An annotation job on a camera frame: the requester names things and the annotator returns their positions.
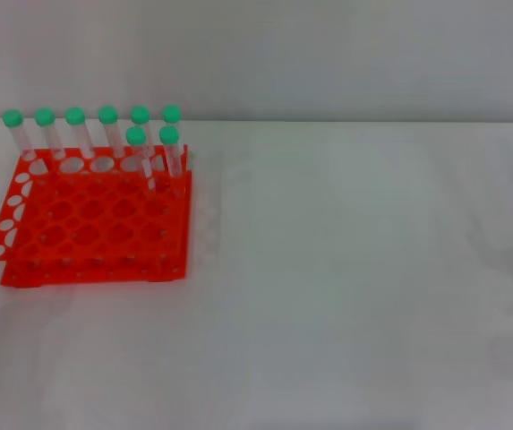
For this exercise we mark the green capped clear test tube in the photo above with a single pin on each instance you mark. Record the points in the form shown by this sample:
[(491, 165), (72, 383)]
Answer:
[(12, 118), (136, 135), (108, 114), (169, 134), (172, 113), (75, 115), (140, 114), (44, 117)]

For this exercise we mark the orange plastic test tube rack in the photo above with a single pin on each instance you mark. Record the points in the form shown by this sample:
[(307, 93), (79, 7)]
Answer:
[(95, 215)]

